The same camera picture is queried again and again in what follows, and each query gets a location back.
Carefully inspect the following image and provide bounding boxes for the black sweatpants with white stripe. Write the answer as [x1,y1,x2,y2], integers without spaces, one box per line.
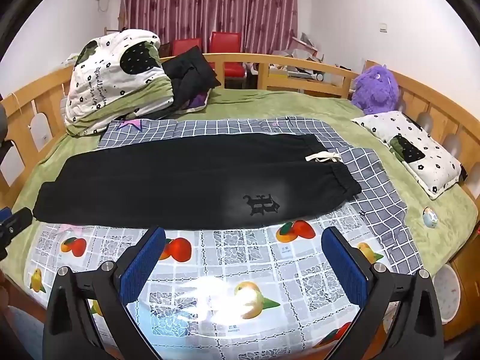
[32,132,363,232]

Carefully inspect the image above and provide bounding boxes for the black clothing pile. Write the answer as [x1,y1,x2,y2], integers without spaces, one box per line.
[144,46,221,119]

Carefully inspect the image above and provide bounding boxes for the white round bin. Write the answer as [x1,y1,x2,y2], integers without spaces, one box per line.
[433,264,461,325]

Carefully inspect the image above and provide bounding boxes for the grey checkered cloth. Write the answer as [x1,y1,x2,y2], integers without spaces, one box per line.
[97,116,423,273]

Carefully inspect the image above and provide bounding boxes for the green fleece bed blanket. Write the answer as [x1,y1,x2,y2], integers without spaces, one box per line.
[1,89,478,286]

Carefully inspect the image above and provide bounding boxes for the fruit print plastic sheet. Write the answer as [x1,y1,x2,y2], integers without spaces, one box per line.
[22,203,389,360]

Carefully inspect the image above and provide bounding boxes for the white floral pillow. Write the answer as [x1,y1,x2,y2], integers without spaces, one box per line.
[352,111,462,200]

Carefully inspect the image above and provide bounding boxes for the folded white green floral quilt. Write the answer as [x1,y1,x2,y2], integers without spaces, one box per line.
[64,29,173,137]

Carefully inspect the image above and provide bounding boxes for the left red chair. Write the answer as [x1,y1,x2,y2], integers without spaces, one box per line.
[172,37,202,56]

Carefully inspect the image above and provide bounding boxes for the red chair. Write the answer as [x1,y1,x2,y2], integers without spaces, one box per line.
[208,31,248,80]
[172,37,202,56]

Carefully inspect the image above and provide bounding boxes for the purple plush toy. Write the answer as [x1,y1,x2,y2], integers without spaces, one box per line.
[352,65,399,115]

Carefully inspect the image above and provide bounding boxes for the right red chair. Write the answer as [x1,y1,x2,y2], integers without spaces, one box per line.
[208,31,248,80]

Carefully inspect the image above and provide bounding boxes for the maroon patterned curtain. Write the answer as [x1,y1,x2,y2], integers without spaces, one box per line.
[120,0,298,54]

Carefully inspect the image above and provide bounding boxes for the wooden bed frame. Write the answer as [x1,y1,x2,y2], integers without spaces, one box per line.
[1,53,479,339]

